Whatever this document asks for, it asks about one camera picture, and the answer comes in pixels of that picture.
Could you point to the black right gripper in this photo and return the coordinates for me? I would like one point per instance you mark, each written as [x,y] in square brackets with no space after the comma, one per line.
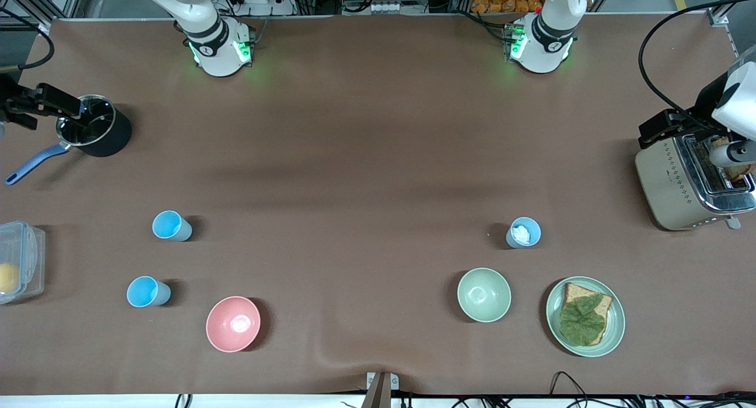
[13,100]

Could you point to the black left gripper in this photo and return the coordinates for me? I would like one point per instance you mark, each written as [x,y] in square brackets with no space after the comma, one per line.
[703,108]

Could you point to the blue plastic cup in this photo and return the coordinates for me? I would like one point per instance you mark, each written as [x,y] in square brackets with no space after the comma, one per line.
[167,225]
[142,291]

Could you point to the blue cup with white tissue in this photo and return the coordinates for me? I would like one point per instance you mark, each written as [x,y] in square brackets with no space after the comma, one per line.
[522,234]

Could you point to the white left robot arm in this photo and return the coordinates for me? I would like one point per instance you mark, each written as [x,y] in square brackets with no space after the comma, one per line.
[546,42]

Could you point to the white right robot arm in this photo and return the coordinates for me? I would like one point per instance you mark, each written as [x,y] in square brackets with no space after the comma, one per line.
[209,39]

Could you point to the beige and chrome toaster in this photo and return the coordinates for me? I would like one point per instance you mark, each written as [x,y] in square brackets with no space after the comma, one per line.
[667,186]

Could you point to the dark toast slice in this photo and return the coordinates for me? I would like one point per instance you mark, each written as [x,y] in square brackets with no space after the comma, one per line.
[738,170]

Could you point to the clear plastic food container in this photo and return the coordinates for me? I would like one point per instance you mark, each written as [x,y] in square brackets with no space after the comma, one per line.
[26,260]

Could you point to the yellow food piece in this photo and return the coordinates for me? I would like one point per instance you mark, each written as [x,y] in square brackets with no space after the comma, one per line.
[7,277]

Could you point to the brown bread slice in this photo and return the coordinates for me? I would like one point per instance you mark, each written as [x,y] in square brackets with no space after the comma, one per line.
[576,293]

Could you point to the green plate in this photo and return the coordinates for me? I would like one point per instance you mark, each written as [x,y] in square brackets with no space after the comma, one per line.
[614,328]

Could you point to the green lettuce leaf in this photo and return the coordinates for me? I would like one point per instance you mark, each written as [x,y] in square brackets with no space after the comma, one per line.
[582,322]

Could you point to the green bowl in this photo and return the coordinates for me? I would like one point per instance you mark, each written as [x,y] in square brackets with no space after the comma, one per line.
[484,294]

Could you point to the pink bowl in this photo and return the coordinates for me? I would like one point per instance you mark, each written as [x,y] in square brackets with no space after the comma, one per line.
[233,324]

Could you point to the white multi-socket strip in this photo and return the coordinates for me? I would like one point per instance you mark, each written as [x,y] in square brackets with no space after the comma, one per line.
[390,7]

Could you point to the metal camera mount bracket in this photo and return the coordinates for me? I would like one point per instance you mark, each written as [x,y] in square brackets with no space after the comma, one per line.
[381,390]

